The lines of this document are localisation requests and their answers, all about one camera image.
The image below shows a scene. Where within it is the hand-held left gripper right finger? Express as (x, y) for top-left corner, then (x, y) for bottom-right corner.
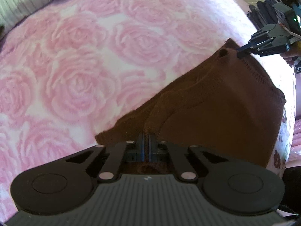
(148, 133), (232, 180)

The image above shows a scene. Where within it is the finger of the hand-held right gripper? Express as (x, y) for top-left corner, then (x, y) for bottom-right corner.
(236, 24), (283, 53)
(237, 36), (291, 59)

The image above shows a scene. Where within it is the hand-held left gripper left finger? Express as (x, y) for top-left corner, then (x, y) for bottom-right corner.
(66, 133), (145, 182)

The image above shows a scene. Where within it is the brown knit garment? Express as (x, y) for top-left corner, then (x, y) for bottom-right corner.
(95, 39), (287, 177)

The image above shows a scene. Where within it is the pile of dark clothes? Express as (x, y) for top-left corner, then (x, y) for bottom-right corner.
(247, 0), (301, 30)

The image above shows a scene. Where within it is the floral print sheet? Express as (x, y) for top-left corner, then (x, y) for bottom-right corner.
(273, 73), (296, 178)

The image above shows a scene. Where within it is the pink rose print blanket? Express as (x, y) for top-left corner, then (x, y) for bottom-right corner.
(0, 0), (297, 220)

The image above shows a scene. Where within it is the person's black clothing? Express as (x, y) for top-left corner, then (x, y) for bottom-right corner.
(279, 159), (301, 219)

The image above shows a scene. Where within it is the white ribbed bedding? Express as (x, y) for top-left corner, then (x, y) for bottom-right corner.
(0, 0), (65, 32)

